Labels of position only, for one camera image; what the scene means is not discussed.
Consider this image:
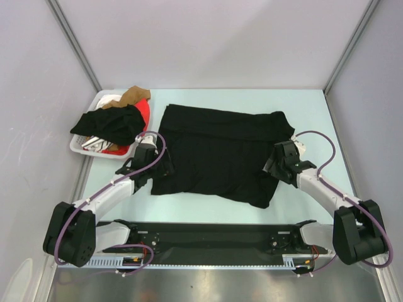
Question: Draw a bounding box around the black tank top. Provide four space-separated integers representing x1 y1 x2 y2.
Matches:
151 104 295 209

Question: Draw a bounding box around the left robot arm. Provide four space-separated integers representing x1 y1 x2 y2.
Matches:
43 131 172 267

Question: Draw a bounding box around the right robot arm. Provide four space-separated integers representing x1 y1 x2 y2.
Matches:
264 140 394 267

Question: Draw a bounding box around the striped black white garment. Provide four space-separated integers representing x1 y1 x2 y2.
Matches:
81 136 119 154

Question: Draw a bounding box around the brown garment in basket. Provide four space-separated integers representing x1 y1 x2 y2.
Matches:
101 86 151 109

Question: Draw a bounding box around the white garment in basket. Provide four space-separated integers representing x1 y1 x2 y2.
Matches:
95 94 122 109

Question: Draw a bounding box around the white laundry basket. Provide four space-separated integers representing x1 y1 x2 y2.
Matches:
69 91 152 160

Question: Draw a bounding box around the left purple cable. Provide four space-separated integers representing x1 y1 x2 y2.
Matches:
54 130 167 279

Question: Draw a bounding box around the slotted cable duct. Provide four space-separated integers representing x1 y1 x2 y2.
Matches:
84 254 313 271

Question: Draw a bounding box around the right aluminium frame post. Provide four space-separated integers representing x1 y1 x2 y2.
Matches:
323 0 382 97

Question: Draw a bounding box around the aluminium frame post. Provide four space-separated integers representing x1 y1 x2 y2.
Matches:
323 0 382 97
45 0 102 92

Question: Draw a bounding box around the left aluminium frame post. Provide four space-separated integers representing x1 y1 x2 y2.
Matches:
45 0 102 92

